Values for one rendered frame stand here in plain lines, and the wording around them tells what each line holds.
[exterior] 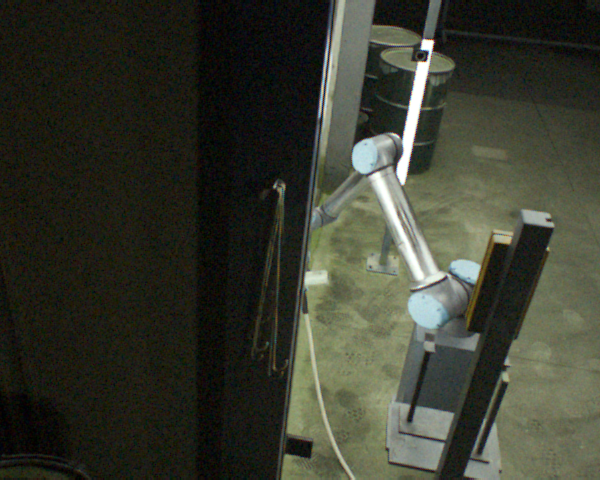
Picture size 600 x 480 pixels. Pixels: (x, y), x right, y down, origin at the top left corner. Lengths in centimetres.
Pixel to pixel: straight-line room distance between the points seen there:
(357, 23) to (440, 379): 242
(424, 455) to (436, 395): 81
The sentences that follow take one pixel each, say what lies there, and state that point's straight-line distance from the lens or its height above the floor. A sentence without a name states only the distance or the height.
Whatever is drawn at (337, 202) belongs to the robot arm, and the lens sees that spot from 270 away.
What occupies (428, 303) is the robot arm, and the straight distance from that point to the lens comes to 229.
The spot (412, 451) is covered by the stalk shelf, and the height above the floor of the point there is 79.
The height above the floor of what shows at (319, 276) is 75.
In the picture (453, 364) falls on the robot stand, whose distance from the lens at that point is 258.
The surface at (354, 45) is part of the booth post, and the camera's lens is 423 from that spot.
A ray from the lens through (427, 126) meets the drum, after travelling 496.
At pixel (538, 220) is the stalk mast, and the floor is 164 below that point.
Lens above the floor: 224
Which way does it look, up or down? 32 degrees down
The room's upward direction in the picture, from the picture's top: 6 degrees clockwise
